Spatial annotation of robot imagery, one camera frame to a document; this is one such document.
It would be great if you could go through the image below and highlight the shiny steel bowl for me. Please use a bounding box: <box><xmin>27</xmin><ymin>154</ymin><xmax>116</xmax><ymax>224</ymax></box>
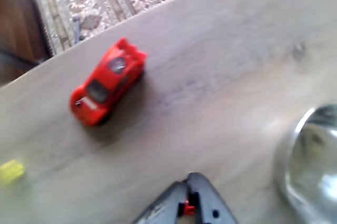
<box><xmin>274</xmin><ymin>104</ymin><xmax>337</xmax><ymax>224</ymax></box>

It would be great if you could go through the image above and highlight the red toy sports car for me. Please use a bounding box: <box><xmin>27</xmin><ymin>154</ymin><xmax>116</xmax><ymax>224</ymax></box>
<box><xmin>68</xmin><ymin>37</ymin><xmax>148</xmax><ymax>127</ymax></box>

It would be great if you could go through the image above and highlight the pale yellow die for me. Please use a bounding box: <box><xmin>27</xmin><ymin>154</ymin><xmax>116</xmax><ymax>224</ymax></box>
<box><xmin>0</xmin><ymin>159</ymin><xmax>26</xmax><ymax>186</ymax></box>

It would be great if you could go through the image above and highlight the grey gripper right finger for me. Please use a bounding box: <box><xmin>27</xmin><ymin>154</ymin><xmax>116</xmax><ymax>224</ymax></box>
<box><xmin>188</xmin><ymin>172</ymin><xmax>237</xmax><ymax>224</ymax></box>

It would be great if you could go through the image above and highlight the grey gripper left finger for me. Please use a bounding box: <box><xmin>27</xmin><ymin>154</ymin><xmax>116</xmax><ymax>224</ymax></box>
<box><xmin>133</xmin><ymin>178</ymin><xmax>189</xmax><ymax>224</ymax></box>

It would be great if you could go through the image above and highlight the patterned beige rug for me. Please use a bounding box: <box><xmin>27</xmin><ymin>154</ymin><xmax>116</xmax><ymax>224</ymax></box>
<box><xmin>34</xmin><ymin>0</ymin><xmax>253</xmax><ymax>56</ymax></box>

